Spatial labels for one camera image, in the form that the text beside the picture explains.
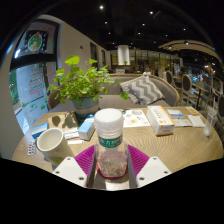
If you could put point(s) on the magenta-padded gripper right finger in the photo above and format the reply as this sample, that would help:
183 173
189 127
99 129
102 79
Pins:
151 170

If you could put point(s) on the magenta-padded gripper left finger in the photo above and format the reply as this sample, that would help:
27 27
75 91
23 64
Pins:
71 170

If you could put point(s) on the clear plastic water bottle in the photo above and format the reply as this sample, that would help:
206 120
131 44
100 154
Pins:
111 153

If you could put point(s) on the white paper slip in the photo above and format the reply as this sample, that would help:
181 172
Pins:
75 142

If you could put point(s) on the small blue and white carton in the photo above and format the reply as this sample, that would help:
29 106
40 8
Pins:
86 128

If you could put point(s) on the pill blister card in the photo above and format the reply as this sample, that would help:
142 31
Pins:
31 148

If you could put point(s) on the white and orange box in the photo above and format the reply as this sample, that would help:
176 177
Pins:
160 120

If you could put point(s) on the printed white leaflet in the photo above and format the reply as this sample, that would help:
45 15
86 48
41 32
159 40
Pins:
136 118

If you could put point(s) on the clear plastic cup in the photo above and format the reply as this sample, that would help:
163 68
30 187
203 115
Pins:
209 123

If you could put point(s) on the grey zigzag striped cushion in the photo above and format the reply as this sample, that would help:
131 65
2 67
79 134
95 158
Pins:
143 90

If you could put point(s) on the green potted plant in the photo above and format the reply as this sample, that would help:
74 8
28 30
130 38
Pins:
80 86

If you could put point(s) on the group of dining chairs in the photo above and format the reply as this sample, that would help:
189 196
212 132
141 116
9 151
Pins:
188 86

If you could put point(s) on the window with festive stickers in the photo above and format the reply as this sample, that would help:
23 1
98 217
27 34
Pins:
33 80

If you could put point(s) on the person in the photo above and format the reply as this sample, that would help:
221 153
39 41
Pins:
147 71

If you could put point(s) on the group of ceiling lights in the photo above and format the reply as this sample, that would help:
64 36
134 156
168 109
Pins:
101 7

